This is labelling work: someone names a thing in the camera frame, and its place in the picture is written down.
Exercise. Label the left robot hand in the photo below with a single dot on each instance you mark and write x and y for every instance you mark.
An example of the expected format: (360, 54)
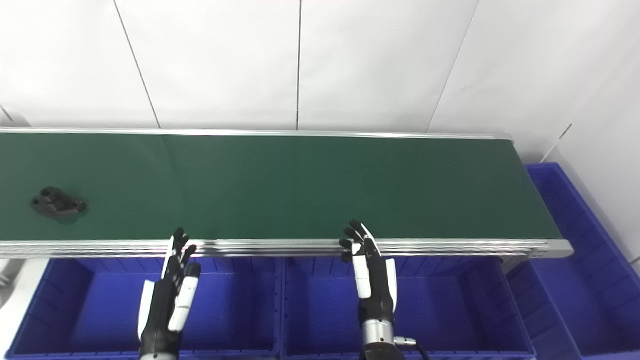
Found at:
(162, 305)

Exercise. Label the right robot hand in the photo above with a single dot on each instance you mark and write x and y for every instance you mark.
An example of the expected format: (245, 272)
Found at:
(375, 285)

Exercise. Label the black flange part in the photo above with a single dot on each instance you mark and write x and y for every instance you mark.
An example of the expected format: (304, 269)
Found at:
(56, 202)

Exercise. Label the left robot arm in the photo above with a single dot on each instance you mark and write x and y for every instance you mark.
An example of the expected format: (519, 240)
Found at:
(157, 357)

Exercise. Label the blue plastic bin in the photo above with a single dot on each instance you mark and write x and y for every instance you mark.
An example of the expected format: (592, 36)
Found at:
(235, 310)
(450, 305)
(590, 280)

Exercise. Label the green conveyor belt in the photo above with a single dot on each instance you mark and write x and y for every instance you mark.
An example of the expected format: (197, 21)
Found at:
(450, 247)
(300, 190)

